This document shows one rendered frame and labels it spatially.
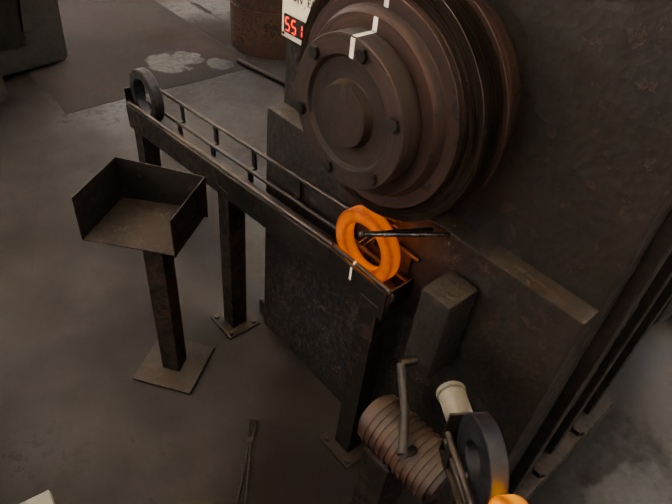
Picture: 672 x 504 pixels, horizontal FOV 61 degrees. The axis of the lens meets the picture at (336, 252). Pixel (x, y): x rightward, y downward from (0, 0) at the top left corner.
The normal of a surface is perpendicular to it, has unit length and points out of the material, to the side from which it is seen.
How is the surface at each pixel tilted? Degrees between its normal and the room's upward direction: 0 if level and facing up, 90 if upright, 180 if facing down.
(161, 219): 5
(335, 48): 90
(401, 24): 30
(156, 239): 5
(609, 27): 90
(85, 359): 0
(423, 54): 45
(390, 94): 90
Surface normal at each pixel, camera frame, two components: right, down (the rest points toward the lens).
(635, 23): -0.75, 0.38
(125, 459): 0.09, -0.75
